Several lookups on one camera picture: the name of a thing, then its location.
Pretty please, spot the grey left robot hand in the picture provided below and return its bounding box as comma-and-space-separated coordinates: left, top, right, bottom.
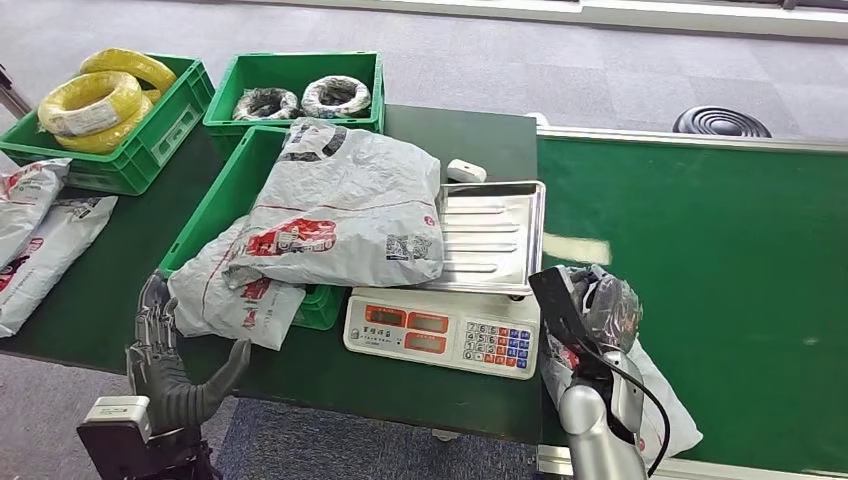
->
125, 269, 253, 435

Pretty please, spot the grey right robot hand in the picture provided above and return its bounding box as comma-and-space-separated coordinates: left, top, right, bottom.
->
566, 264, 645, 359

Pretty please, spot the grey courier package red print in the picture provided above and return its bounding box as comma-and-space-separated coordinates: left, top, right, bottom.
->
538, 264, 704, 466
0, 195, 119, 339
0, 158, 73, 270
167, 215, 307, 352

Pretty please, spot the green conveyor belt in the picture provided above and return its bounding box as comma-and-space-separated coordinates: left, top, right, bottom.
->
536, 135, 848, 475

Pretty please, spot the green plastic delivery bin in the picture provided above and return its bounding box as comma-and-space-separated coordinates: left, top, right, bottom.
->
158, 125, 347, 331

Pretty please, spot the large grey courier package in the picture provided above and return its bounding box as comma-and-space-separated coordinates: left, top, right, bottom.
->
223, 117, 445, 289

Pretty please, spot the steel scale tray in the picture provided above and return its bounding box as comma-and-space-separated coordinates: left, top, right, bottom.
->
417, 180, 547, 297

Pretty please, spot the white electronic scale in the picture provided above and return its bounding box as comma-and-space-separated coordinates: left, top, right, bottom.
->
343, 286, 543, 381

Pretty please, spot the small white plastic device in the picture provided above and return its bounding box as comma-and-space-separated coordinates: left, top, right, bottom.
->
446, 158, 488, 185

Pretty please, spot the black round ribbed base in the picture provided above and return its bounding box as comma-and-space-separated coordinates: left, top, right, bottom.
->
672, 105, 773, 139

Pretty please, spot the grey metal stand leg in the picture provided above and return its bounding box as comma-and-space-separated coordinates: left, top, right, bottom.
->
0, 62, 33, 119

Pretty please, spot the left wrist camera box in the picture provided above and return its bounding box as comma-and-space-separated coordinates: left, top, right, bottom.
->
76, 396, 155, 480

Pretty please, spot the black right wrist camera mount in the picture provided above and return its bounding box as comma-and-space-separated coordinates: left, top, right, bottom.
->
528, 266, 599, 362

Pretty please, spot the aluminium conveyor frame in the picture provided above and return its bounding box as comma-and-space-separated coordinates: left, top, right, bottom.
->
526, 112, 848, 480

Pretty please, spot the black wrapped wire coil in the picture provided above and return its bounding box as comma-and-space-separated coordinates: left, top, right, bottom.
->
301, 75, 372, 119
231, 87, 301, 123

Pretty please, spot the yellow cable coil white label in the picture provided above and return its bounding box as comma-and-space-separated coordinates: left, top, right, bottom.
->
37, 70, 144, 137

